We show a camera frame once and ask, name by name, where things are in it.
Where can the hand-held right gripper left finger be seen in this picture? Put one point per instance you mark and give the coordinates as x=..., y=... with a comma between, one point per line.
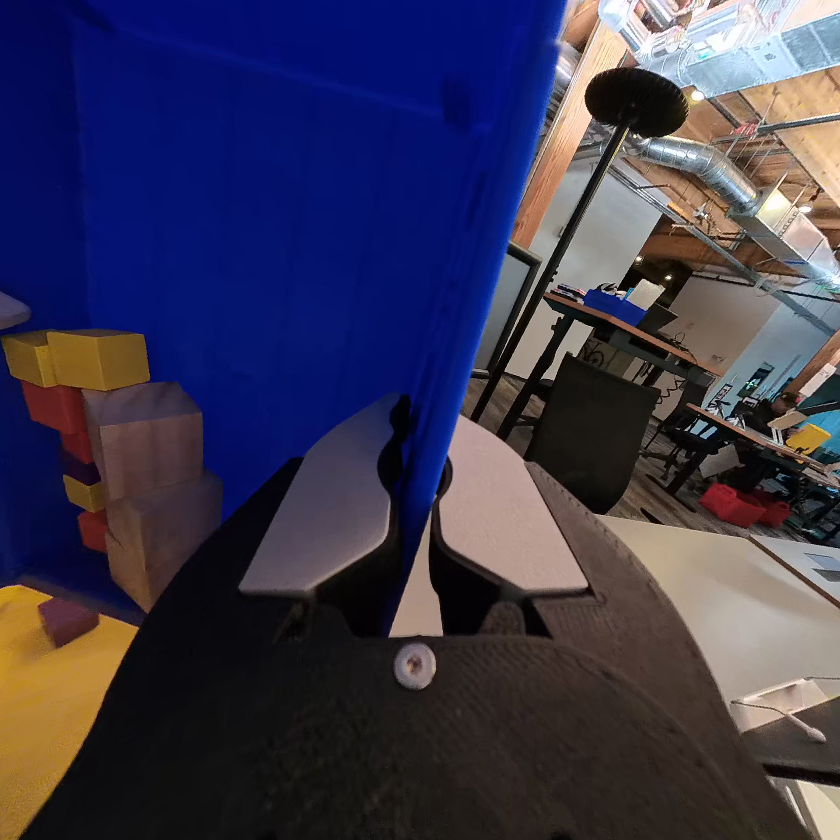
x=321, y=512

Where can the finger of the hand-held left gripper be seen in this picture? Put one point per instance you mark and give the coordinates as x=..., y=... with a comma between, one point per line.
x=13, y=312

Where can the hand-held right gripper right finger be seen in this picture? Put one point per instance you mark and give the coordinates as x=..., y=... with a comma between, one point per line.
x=512, y=525

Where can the pile of coloured wooden cubes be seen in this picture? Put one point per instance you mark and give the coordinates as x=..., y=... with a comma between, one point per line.
x=144, y=433

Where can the blue plastic box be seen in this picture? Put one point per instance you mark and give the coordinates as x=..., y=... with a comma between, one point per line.
x=262, y=197

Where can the yellow plastic box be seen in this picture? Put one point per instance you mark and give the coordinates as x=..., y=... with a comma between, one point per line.
x=39, y=709

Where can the black office chair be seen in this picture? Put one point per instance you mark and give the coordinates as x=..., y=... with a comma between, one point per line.
x=590, y=433

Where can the red plastic bin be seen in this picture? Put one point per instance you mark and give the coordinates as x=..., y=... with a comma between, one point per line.
x=778, y=512
x=728, y=505

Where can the wooden top desk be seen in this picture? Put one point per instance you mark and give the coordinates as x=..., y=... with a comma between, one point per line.
x=663, y=358
x=741, y=426

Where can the blue storage bin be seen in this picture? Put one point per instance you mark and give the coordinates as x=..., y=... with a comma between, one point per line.
x=613, y=307

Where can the white carton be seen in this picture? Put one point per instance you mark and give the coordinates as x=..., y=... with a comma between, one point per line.
x=646, y=293

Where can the white stand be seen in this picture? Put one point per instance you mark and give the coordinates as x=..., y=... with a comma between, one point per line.
x=761, y=709

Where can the yellow storage bin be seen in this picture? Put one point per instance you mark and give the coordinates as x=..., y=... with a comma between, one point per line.
x=810, y=438

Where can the black mat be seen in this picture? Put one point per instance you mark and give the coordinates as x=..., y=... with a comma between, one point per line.
x=800, y=761

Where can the black floor lamp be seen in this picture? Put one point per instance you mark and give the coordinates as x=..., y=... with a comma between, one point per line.
x=636, y=98

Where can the round silver air duct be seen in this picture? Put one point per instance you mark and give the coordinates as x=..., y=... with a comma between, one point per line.
x=695, y=161

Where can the rectangular silver air duct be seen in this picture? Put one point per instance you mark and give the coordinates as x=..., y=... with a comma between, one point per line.
x=787, y=49

